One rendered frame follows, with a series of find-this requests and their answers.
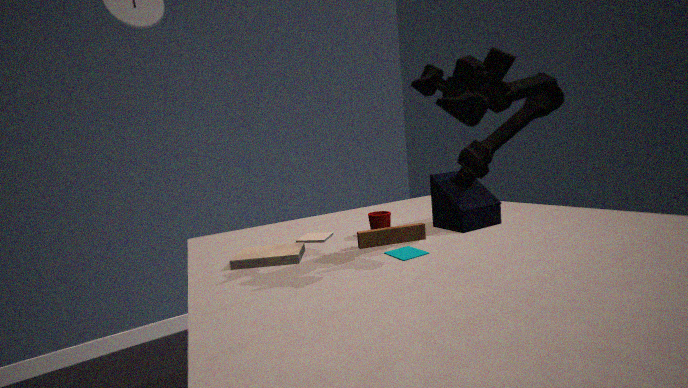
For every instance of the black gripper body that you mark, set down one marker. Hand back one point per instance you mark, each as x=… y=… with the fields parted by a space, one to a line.
x=455 y=88

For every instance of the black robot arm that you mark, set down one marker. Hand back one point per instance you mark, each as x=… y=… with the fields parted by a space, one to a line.
x=543 y=96

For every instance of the red cup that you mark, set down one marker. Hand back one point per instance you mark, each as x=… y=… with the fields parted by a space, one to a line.
x=379 y=219

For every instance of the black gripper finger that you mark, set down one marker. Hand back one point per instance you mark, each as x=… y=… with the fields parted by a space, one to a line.
x=424 y=84
x=458 y=107

